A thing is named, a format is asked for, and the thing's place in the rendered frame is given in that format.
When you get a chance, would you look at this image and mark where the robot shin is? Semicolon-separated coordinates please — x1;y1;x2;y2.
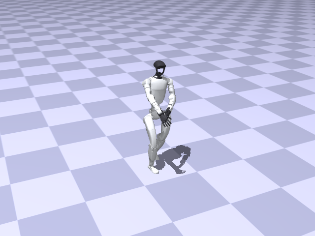
157;139;165;152
148;144;157;167

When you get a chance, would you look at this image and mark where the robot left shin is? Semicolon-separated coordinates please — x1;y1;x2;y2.
157;139;165;152

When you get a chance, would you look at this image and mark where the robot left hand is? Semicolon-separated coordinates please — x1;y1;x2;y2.
163;107;171;123

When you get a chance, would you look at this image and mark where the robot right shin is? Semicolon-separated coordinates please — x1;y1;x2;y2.
148;144;157;167

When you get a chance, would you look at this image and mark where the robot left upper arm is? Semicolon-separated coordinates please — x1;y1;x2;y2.
167;78;175;100

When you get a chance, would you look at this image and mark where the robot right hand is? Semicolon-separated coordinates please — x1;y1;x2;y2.
157;110;172;127

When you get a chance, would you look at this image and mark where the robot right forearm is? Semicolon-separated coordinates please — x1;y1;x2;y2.
148;94;162;114

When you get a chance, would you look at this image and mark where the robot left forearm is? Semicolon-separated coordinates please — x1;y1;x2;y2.
167;95;176;112

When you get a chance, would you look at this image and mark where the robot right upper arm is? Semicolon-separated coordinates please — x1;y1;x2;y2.
142;78;155;100

